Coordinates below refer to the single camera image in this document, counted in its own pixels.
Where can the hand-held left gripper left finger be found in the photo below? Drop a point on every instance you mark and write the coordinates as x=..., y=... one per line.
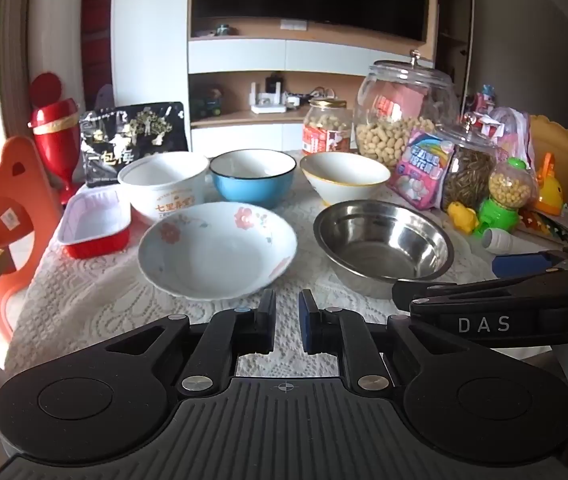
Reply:
x=270, y=321

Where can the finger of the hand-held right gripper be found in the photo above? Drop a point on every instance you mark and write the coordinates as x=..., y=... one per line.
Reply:
x=413, y=290
x=518, y=264

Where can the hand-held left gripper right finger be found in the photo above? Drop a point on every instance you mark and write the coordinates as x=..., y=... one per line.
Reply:
x=306, y=321

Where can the stainless steel bowl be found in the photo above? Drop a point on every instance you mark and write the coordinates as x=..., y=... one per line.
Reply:
x=378, y=245

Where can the white floral bowl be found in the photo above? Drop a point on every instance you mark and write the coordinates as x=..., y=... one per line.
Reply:
x=214, y=255

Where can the white bowl with yellow rim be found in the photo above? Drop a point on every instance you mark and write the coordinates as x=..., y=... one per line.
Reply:
x=343, y=189

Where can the blue enamel bowl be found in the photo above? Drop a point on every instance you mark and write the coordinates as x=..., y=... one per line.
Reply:
x=249, y=187

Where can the small white bottle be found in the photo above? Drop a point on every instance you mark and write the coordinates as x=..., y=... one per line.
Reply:
x=497, y=240

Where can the colourful flat packets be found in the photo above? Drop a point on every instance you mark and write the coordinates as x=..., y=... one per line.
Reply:
x=553, y=227

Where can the yellow duck toy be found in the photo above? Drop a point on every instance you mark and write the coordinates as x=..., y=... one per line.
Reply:
x=462, y=216

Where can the green gumball dispenser toy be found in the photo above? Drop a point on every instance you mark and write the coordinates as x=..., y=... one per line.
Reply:
x=508, y=187

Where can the orange and yellow toy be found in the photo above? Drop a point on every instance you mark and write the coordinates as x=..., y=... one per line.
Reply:
x=547, y=190

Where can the glass jar of sunflower seeds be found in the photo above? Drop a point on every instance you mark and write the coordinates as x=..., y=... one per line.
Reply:
x=468, y=175

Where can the pink candy bag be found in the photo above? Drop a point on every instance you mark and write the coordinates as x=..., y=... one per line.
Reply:
x=418, y=175

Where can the pink plastic bag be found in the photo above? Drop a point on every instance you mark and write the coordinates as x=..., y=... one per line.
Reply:
x=513, y=130

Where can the large glass jar of peanuts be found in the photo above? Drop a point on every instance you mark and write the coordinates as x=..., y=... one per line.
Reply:
x=403, y=110

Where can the white lace tablecloth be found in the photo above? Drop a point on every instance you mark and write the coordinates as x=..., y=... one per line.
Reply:
x=89, y=300

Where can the small peanut jar gold lid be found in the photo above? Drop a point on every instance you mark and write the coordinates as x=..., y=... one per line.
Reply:
x=326, y=130

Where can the red and white rectangular tray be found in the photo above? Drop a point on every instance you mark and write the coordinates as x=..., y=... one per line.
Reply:
x=94, y=220

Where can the white router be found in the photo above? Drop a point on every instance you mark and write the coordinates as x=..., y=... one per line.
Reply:
x=268, y=102

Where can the white power strip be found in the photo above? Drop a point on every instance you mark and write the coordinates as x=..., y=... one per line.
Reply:
x=296, y=101

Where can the toy vehicle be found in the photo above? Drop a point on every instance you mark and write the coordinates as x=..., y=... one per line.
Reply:
x=209, y=102

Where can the black snack bag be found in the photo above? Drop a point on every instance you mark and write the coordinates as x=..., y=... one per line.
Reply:
x=134, y=135

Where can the orange plastic chair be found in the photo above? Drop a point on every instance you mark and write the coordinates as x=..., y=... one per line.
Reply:
x=39, y=210

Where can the red pedestal bin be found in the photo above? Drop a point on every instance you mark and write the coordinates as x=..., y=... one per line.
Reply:
x=56, y=135

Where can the white and wood wall cabinet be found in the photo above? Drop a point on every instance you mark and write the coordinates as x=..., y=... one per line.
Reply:
x=154, y=35

